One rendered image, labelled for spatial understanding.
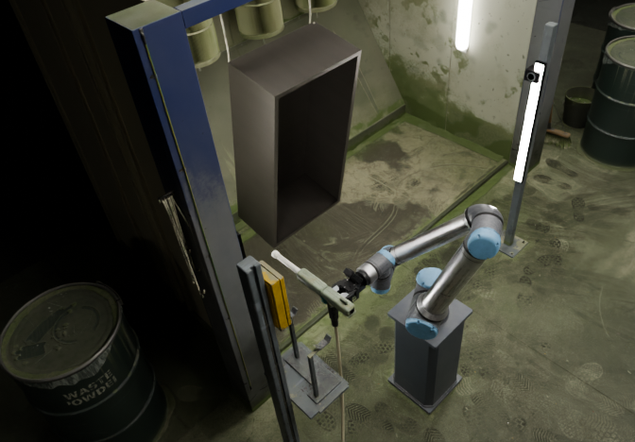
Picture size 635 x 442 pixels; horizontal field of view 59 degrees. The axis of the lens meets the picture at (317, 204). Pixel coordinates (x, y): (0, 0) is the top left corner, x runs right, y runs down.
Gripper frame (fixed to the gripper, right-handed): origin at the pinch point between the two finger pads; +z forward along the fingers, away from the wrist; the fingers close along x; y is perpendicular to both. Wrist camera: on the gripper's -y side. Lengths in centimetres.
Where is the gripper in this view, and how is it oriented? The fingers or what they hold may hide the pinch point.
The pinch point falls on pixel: (329, 301)
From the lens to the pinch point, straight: 232.1
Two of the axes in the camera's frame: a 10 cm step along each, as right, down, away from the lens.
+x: -6.9, -4.4, 5.8
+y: 0.8, 7.5, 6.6
